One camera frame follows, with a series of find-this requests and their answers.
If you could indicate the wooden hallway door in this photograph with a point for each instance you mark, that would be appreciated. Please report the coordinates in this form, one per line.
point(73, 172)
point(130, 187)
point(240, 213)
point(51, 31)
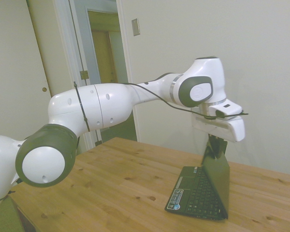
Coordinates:
point(106, 58)

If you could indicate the black netbook laptop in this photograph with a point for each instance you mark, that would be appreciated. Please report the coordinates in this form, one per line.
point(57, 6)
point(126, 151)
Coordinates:
point(217, 183)

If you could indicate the brass door hinge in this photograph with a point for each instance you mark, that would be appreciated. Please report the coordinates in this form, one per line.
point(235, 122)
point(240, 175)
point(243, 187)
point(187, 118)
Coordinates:
point(84, 75)

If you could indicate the white closet door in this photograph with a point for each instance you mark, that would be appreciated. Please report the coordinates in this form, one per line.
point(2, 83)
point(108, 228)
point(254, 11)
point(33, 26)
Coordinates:
point(46, 43)

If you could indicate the metal wall switch plate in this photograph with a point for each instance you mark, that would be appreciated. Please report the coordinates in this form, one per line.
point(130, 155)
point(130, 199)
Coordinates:
point(135, 27)

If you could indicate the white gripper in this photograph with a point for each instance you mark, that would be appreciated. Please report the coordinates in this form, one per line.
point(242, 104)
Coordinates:
point(222, 125)

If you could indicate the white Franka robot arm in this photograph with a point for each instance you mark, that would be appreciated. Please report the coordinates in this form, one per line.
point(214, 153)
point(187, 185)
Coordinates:
point(99, 106)

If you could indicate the white open door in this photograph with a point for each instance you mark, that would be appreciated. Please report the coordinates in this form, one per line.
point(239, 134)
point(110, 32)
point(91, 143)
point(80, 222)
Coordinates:
point(87, 41)

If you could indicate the round closet door knob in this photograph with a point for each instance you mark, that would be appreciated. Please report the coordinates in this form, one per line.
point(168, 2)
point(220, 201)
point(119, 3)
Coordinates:
point(44, 89)

